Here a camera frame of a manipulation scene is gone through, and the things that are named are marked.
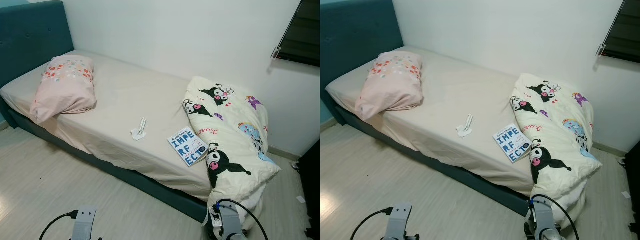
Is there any cream cartoon print duvet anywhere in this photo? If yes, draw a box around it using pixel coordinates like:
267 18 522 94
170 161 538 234
181 76 282 236
510 73 603 228

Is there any blue and white book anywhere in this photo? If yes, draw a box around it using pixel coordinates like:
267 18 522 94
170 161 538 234
167 126 210 168
493 123 533 164

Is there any black cabinet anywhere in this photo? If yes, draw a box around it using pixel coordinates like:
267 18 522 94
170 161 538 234
625 140 640 240
298 140 321 240

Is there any pink floral pillow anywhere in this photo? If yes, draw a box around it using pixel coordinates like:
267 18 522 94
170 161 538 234
355 51 424 122
30 55 97 125

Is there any teal upholstered bed frame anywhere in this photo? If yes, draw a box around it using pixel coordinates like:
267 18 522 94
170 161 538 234
0 0 216 223
320 0 533 216

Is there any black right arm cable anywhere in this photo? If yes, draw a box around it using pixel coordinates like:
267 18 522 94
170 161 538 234
215 199 269 240
532 194 581 240

